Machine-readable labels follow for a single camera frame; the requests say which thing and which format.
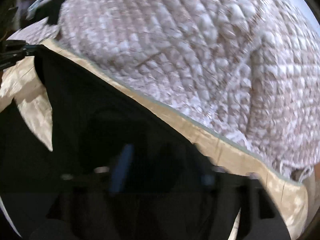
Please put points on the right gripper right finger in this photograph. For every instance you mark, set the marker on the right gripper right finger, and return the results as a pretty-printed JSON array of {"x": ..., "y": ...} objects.
[{"x": 244, "y": 197}]

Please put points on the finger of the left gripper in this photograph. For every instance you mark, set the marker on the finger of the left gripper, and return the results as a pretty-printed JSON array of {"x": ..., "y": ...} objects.
[{"x": 14, "y": 51}]

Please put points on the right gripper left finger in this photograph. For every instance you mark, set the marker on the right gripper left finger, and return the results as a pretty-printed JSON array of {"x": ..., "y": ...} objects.
[{"x": 81, "y": 211}]

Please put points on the black pants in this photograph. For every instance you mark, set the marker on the black pants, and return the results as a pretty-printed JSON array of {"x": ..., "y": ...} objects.
[{"x": 163, "y": 194}]

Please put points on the beige satin bed sheet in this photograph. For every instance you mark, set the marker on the beige satin bed sheet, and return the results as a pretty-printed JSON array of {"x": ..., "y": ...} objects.
[{"x": 21, "y": 84}]

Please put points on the dark clothes pile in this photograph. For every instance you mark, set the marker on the dark clothes pile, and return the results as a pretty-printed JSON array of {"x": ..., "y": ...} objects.
[{"x": 28, "y": 13}]

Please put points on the quilted pinkish white comforter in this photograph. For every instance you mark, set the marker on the quilted pinkish white comforter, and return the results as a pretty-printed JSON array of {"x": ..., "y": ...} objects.
[{"x": 247, "y": 69}]

